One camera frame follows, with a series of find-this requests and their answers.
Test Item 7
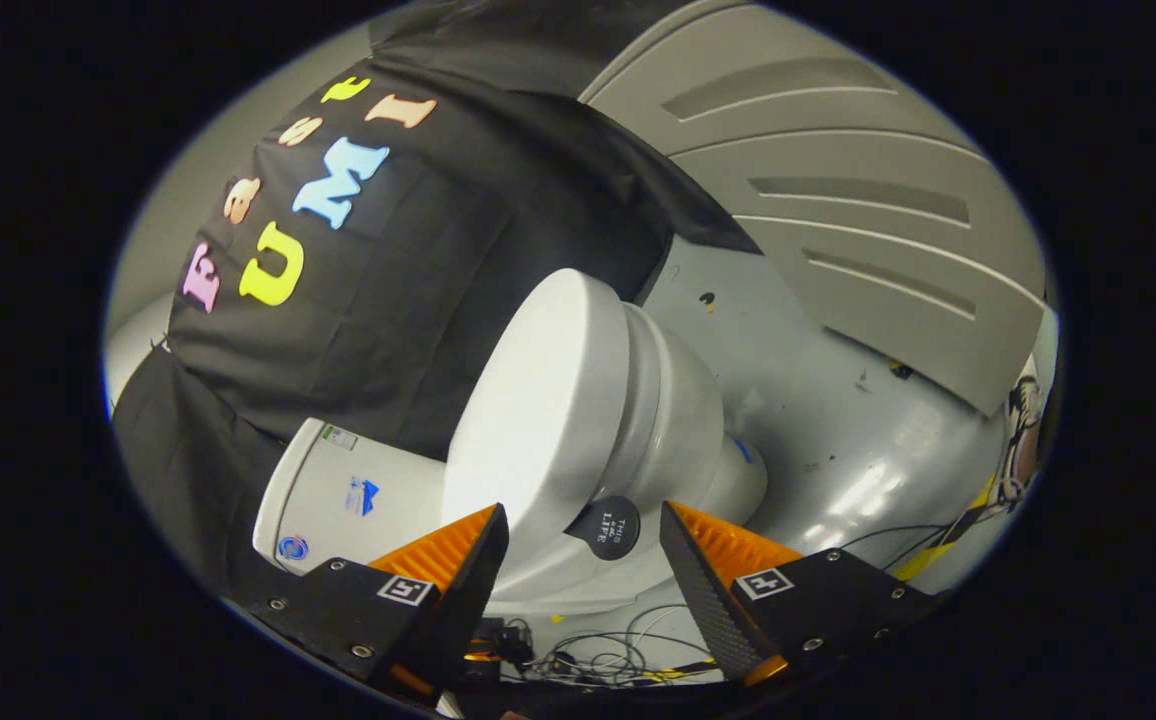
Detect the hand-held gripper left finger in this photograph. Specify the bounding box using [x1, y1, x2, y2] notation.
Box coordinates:
[238, 503, 511, 706]

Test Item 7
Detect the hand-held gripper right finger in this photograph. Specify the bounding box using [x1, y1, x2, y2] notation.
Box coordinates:
[660, 500, 939, 689]

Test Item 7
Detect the black round lid handle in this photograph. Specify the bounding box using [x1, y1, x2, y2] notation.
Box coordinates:
[565, 495, 642, 562]

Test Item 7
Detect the white toilet lid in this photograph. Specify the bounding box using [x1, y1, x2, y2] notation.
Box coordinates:
[441, 268, 631, 593]

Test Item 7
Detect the white toilet with tank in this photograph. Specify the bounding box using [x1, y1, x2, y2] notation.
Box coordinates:
[253, 300, 769, 617]

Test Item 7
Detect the black power adapter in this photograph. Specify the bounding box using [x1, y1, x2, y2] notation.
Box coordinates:
[483, 620, 536, 667]

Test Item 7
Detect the black backdrop cloth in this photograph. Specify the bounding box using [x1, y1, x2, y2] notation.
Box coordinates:
[110, 0, 764, 601]

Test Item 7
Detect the grey drawer cabinet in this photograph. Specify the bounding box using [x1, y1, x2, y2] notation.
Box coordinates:
[578, 0, 1051, 419]

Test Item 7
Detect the tangle of floor cables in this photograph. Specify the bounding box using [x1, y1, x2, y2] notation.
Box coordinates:
[468, 603, 721, 693]

